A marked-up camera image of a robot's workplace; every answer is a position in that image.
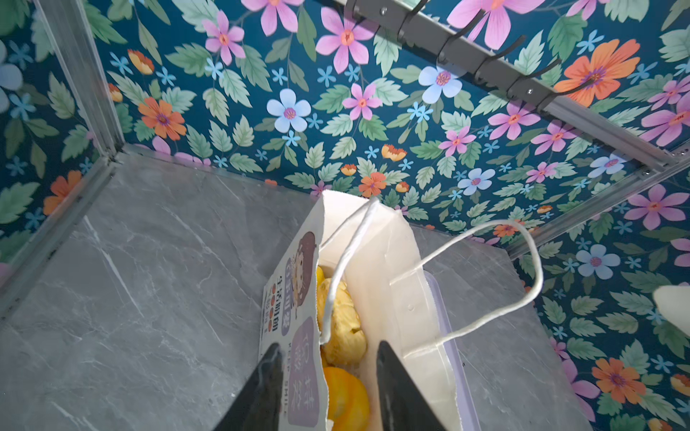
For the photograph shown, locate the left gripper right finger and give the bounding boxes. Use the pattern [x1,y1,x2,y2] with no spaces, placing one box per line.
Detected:
[377,340,445,431]

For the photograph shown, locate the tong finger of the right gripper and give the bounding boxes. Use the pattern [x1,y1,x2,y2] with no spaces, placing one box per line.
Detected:
[652,286,690,337]

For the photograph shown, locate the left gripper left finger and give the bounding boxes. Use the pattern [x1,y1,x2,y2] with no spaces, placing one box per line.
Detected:
[214,343,284,431]

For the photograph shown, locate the pumpkin shaped bread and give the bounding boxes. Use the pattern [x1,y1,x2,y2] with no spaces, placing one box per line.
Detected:
[323,366,370,431]

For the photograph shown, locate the braided pale bread roll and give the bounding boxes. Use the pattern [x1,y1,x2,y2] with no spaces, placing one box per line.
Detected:
[321,281,368,367]

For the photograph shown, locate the small round striped bun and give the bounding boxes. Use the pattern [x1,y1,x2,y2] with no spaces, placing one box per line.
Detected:
[316,266,325,287]

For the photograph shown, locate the white paper bag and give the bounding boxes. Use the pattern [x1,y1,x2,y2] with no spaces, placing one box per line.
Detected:
[260,190,518,430]

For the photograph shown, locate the lilac plastic tray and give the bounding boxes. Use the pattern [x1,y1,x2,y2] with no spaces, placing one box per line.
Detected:
[424,271,481,431]

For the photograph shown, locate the black hook rail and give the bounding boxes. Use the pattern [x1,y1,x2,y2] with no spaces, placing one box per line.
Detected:
[344,0,594,111]

